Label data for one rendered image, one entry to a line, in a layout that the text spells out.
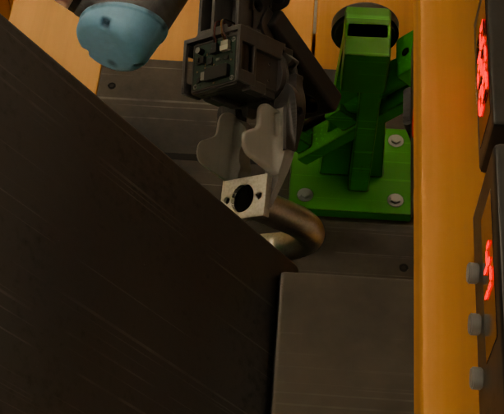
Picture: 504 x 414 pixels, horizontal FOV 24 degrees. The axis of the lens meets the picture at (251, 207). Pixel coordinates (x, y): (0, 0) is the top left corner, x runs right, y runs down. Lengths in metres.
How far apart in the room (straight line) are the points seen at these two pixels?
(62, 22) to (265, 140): 0.66
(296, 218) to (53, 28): 0.66
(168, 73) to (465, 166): 0.91
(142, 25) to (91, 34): 0.05
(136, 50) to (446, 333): 0.54
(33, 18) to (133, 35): 0.58
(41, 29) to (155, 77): 0.18
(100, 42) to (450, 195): 0.51
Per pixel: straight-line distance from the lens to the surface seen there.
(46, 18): 1.68
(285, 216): 1.10
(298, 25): 1.68
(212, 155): 1.09
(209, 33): 1.09
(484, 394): 0.64
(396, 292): 1.03
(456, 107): 0.76
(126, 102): 1.57
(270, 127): 1.07
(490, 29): 0.74
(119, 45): 1.13
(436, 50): 0.79
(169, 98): 1.57
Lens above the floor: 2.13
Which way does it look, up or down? 57 degrees down
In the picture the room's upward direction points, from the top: straight up
